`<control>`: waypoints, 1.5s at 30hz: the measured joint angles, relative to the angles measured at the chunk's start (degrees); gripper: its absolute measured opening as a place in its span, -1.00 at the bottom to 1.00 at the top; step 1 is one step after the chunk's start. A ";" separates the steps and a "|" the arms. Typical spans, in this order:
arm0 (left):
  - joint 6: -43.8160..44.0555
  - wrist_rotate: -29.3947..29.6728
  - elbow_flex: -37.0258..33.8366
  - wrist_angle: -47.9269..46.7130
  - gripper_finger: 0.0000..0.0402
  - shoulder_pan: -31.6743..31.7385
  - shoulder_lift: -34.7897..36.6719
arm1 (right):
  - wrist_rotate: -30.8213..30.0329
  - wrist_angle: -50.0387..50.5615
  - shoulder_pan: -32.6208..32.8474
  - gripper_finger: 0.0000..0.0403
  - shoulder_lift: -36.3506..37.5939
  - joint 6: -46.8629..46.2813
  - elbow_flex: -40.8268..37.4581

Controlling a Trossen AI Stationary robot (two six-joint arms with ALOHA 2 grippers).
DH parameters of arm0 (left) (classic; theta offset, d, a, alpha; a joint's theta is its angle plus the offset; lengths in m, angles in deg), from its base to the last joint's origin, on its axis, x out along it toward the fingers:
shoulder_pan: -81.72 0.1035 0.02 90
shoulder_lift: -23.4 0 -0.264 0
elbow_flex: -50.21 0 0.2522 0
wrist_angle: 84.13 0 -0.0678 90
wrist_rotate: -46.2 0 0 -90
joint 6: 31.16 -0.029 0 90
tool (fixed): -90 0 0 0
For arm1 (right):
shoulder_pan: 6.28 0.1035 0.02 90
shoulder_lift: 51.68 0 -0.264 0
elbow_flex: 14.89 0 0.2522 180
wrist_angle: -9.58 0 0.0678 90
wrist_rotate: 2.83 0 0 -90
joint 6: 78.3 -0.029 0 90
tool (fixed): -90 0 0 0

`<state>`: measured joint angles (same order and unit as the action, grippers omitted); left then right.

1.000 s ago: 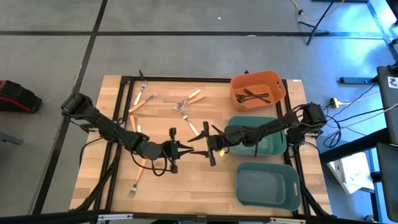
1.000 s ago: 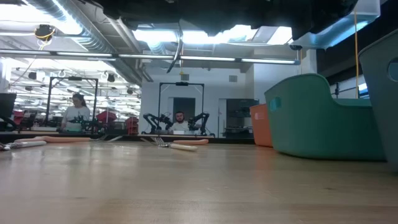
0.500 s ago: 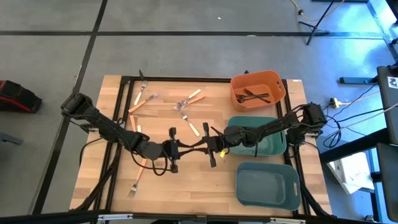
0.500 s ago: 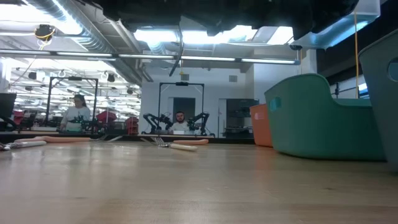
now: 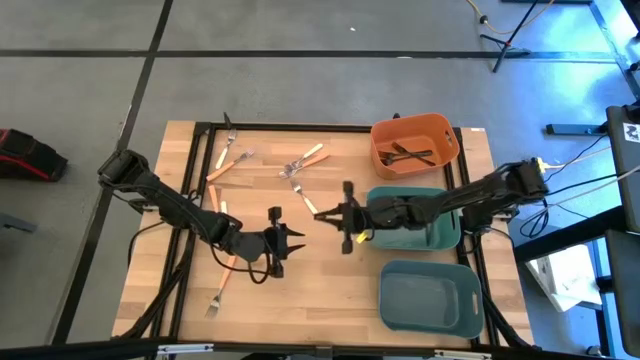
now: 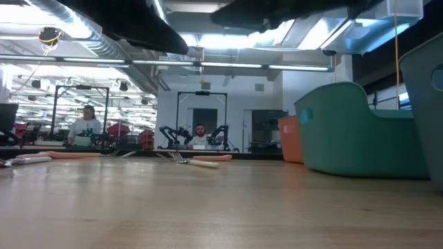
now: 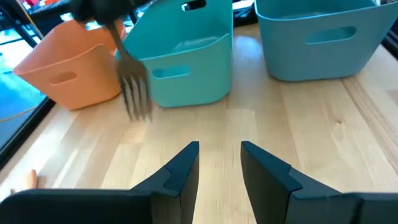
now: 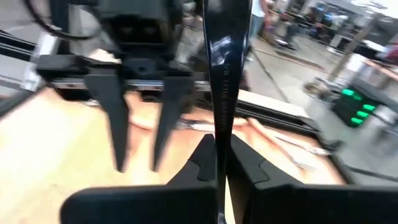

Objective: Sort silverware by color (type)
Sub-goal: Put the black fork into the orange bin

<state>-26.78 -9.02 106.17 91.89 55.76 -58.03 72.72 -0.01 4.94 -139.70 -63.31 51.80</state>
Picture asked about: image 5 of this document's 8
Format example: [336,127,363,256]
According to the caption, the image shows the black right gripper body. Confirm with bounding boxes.
[340,181,389,255]

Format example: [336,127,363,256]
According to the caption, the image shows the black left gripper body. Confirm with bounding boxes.
[233,206,291,280]

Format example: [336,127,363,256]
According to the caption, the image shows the black fork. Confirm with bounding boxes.
[380,149,435,166]
[391,141,437,168]
[377,147,404,169]

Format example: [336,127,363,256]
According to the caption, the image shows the green plastic bin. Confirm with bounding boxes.
[364,185,462,252]

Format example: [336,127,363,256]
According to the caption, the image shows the orange plastic bin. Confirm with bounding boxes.
[369,112,461,181]

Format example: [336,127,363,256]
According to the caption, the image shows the blue-grey plastic bin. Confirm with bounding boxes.
[378,258,485,339]

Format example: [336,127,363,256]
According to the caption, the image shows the white box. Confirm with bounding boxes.
[524,243,604,314]

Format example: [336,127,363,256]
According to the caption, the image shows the black crossbar silver brackets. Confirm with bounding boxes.
[0,338,640,360]

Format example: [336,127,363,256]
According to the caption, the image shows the black tripod stand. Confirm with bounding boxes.
[478,0,532,74]

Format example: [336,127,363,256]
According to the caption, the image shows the black flat stand base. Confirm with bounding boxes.
[544,123,609,137]

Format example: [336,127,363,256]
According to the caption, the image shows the black red bag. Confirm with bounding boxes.
[0,128,70,183]

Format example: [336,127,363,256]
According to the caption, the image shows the grey metal piece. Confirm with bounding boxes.
[0,211,38,234]

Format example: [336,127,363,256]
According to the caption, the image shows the black desk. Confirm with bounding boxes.
[604,229,640,357]
[605,99,640,232]

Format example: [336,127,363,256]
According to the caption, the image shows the black table frame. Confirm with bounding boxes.
[112,112,534,351]

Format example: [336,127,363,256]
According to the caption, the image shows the black frame strut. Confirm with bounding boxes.
[513,205,626,263]

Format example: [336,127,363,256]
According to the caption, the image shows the white cable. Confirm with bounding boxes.
[544,146,612,169]

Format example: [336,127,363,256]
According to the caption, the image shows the yellow cable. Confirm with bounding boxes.
[464,0,557,36]

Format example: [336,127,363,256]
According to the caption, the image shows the black frame bar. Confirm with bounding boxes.
[589,0,640,99]

